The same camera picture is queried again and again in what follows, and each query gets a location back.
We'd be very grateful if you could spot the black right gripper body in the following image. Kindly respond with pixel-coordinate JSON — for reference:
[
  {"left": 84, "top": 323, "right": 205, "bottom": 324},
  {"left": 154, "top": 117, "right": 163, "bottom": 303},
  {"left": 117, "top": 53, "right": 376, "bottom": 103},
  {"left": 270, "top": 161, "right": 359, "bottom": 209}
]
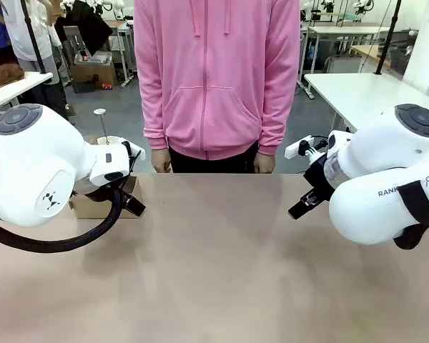
[{"left": 302, "top": 156, "right": 336, "bottom": 204}]

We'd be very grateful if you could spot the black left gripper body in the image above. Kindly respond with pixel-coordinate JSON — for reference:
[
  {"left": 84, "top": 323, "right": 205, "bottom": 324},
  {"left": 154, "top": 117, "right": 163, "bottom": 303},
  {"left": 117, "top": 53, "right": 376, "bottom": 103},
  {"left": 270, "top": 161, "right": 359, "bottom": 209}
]
[{"left": 72, "top": 181, "right": 118, "bottom": 204}]

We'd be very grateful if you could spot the brown cardboard cup carrier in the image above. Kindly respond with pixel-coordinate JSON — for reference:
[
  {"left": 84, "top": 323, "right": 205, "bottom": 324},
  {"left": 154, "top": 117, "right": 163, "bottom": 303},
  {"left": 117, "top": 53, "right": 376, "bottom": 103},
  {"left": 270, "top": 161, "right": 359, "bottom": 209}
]
[{"left": 68, "top": 174, "right": 146, "bottom": 219}]

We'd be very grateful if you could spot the person's right forearm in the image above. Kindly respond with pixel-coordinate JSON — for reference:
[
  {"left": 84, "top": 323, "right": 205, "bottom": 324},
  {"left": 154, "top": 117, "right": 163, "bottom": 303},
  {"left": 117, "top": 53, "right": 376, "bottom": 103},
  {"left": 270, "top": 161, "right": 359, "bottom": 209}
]
[{"left": 134, "top": 49, "right": 172, "bottom": 151}]

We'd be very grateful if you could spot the person's left forearm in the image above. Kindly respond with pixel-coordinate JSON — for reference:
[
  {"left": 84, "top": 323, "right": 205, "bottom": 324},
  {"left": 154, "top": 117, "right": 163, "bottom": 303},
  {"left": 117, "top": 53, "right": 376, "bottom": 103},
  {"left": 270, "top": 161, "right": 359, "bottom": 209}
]
[{"left": 258, "top": 49, "right": 302, "bottom": 157}]

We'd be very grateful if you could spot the person's right hand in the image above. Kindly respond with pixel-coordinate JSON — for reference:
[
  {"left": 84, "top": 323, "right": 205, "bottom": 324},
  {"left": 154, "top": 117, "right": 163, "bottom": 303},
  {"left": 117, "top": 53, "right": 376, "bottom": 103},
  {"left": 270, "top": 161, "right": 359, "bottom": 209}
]
[{"left": 151, "top": 148, "right": 173, "bottom": 174}]

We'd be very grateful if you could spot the person's left hand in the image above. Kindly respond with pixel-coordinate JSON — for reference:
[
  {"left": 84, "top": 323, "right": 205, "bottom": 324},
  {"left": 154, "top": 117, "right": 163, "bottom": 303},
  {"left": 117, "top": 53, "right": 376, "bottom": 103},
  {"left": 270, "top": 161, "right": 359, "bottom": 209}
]
[{"left": 253, "top": 144, "right": 277, "bottom": 174}]

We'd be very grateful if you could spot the metal rod with round top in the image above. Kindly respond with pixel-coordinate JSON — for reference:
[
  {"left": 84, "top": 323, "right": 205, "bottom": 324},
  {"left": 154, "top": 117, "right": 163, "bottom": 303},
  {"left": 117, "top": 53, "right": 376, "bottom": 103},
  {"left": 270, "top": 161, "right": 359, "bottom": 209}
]
[{"left": 93, "top": 108, "right": 125, "bottom": 146}]

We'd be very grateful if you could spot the large white side table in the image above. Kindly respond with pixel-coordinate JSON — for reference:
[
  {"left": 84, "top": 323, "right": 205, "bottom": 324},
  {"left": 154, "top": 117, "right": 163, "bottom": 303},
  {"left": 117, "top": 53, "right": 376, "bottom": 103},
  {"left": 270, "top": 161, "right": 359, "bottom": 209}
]
[{"left": 303, "top": 72, "right": 429, "bottom": 144}]

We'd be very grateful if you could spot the brown cardboard box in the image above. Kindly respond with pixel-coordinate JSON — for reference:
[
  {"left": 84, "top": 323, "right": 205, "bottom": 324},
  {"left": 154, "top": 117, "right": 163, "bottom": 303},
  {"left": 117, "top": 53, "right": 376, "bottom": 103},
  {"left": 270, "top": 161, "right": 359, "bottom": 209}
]
[{"left": 70, "top": 51, "right": 118, "bottom": 91}]

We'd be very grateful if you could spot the white table with fur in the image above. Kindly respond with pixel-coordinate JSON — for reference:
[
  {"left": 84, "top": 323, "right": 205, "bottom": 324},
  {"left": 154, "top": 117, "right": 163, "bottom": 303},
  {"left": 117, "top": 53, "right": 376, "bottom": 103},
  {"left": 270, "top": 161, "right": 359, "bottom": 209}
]
[{"left": 0, "top": 71, "right": 54, "bottom": 116}]

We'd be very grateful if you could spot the person in pink hoodie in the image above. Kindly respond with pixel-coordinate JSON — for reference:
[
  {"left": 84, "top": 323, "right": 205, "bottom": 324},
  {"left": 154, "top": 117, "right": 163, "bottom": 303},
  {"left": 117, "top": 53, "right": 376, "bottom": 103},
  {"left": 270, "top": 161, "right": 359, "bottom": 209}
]
[{"left": 133, "top": 0, "right": 302, "bottom": 174}]

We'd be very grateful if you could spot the white background desk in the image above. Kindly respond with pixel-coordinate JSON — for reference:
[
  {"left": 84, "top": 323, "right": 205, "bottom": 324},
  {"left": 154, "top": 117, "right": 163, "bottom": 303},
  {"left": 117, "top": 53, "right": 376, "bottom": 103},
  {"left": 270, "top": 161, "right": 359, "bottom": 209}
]
[{"left": 300, "top": 23, "right": 393, "bottom": 74}]

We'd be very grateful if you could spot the brown furry item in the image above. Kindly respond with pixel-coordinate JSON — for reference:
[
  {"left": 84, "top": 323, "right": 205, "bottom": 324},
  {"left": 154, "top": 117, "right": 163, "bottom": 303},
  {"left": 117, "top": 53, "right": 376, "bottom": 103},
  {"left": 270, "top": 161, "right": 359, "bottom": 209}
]
[{"left": 0, "top": 64, "right": 25, "bottom": 92}]

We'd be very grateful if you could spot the black pole on side table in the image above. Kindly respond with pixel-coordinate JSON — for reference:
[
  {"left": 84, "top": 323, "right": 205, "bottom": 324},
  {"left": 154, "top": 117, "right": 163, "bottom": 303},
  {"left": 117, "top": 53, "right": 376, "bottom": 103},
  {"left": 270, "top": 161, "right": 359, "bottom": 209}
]
[{"left": 374, "top": 0, "right": 403, "bottom": 76}]

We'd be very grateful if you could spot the black pole on fur table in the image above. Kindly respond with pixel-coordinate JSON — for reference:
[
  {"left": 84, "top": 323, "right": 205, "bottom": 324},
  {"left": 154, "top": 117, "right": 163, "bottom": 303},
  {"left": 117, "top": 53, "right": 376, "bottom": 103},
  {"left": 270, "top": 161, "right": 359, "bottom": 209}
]
[{"left": 20, "top": 0, "right": 48, "bottom": 75}]

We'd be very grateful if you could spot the black hanging cloth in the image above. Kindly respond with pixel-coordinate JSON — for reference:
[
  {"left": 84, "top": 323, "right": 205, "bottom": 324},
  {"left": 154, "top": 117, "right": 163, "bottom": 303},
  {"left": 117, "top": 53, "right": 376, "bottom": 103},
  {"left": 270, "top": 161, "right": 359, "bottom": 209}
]
[{"left": 54, "top": 0, "right": 114, "bottom": 57}]

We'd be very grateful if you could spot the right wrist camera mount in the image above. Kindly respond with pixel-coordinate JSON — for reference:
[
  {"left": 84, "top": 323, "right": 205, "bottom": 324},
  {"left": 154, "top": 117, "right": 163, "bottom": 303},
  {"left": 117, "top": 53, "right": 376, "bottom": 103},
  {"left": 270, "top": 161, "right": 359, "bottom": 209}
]
[{"left": 284, "top": 134, "right": 330, "bottom": 166}]

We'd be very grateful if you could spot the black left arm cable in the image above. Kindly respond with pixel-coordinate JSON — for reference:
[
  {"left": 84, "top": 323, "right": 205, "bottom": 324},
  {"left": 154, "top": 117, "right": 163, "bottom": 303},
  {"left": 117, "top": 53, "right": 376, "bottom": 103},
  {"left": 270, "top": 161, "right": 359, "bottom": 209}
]
[{"left": 0, "top": 185, "right": 128, "bottom": 254}]

